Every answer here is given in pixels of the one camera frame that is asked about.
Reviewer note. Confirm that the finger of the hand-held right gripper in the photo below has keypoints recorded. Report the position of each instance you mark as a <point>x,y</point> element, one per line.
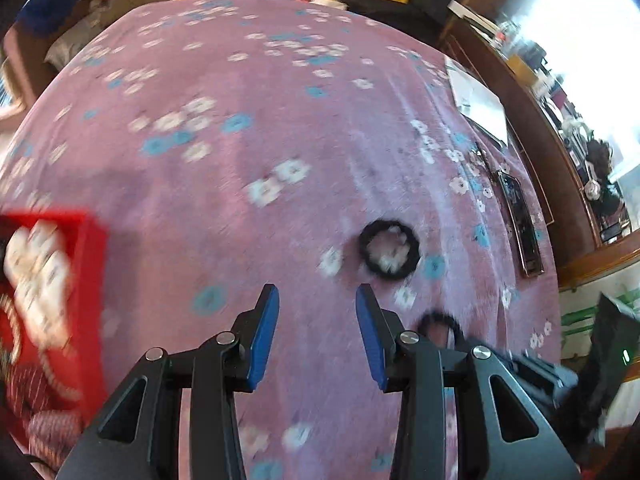
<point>545,380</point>

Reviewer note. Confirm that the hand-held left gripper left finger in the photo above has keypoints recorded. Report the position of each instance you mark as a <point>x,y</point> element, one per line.
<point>262,340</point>

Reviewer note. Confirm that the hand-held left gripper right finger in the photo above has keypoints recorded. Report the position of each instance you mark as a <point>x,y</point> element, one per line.
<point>372,340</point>

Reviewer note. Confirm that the red box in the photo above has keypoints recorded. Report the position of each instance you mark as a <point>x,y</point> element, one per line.
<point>92,260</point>

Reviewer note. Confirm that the dark red dotted scrunchie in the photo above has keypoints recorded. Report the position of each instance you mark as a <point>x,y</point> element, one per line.
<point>50,430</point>

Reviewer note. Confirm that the white cherry print scrunchie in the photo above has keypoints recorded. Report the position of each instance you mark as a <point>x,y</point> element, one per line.
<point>40,270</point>

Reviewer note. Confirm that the green striped white panel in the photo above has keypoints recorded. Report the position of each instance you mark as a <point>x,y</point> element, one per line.
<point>575,320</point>

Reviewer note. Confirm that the black smartphone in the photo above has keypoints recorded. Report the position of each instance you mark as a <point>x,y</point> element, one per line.
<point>520,225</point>

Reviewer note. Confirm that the round pale pouch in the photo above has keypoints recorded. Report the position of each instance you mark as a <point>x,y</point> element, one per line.
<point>592,190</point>

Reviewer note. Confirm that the pink floral bedsheet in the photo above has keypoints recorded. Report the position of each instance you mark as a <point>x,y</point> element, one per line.
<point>225,170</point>

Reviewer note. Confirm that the dark cloth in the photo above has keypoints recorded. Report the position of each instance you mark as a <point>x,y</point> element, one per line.
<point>602,160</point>

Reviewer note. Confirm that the white paper sheet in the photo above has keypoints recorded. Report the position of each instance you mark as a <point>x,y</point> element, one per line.
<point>480,100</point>

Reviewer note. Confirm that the brown small box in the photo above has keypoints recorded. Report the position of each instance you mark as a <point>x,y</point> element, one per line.
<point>521,66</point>

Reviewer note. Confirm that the beige cloth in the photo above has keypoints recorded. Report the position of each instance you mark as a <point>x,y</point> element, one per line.
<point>75,42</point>

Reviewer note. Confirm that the blue cloth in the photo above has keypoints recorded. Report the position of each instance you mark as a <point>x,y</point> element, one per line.
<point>45,10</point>

